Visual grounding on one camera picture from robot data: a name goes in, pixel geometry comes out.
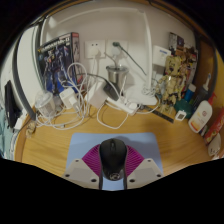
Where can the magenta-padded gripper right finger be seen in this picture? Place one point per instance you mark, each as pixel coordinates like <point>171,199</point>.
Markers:
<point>145,168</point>

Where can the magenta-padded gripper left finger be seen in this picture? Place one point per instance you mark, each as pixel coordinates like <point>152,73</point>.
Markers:
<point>80,168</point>

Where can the black computer mouse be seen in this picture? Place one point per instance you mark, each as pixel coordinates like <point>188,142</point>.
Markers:
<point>113,158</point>

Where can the light blue mouse pad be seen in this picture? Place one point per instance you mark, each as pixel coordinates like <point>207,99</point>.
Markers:
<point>86,141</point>

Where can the small white clock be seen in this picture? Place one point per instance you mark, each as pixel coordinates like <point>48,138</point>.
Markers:
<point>180,115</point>

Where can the white power strip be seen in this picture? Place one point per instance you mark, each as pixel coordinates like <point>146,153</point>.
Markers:
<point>124,106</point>

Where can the white charger block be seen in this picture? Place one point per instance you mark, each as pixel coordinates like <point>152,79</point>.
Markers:
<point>95,95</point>
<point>69,97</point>

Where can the white mug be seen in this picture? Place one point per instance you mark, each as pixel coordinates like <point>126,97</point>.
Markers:
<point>214,146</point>

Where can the white desk lamp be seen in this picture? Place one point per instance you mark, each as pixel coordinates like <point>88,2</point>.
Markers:
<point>141,95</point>

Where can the teal round container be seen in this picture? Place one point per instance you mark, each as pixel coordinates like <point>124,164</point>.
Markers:
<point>185,106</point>

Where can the white orange lotion bottle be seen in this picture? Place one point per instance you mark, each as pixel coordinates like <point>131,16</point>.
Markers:
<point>201,116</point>

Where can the red snack can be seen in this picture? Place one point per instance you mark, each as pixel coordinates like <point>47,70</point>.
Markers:
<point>215,126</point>

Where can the black charger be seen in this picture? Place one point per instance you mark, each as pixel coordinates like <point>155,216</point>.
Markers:
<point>111,90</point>

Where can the teal duvet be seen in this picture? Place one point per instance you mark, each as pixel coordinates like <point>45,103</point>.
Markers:
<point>4,133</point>

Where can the blue bottle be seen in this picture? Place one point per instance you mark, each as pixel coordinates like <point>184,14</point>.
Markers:
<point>190,93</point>

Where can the tan tree figurine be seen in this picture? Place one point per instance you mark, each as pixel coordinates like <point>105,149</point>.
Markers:
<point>171,83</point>

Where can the dark navy backpack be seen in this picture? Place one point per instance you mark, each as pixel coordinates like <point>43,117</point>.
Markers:
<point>10,105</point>

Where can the dark spray bottle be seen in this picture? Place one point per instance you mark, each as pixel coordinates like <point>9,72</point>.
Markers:
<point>201,91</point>

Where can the stainless steel cup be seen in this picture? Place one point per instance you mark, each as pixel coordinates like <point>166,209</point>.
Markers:
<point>116,74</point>

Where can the robot model kit box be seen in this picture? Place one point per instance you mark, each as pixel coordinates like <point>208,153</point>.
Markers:
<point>56,61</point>

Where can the grey metal frame post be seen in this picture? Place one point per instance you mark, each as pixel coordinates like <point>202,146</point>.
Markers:
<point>21,90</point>

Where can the white wall box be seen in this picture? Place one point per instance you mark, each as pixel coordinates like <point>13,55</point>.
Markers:
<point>161,56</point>

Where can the white wall socket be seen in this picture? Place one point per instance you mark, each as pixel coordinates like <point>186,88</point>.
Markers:
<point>116,50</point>
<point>95,49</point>

